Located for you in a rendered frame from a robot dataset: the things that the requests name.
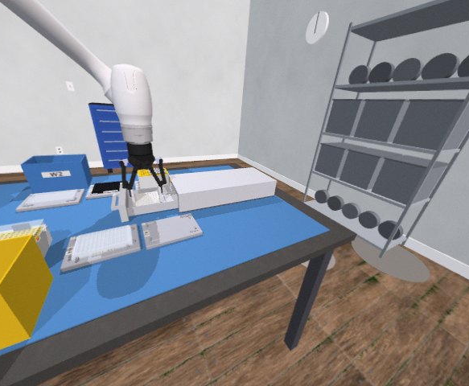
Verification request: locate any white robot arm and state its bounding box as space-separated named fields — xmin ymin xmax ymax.
xmin=0 ymin=0 xmax=153 ymax=145

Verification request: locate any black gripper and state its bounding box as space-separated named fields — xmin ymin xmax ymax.
xmin=119 ymin=142 xmax=167 ymax=206

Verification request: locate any yellow open-top bin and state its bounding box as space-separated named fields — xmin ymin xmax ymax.
xmin=0 ymin=235 xmax=53 ymax=350

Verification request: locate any blue bench mat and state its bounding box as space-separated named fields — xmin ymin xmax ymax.
xmin=0 ymin=183 xmax=330 ymax=355

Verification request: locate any black multi-well plate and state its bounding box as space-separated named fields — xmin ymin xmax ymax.
xmin=92 ymin=181 xmax=121 ymax=194

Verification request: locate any blue open-top bin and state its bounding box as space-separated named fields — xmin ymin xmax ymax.
xmin=20 ymin=154 xmax=93 ymax=194

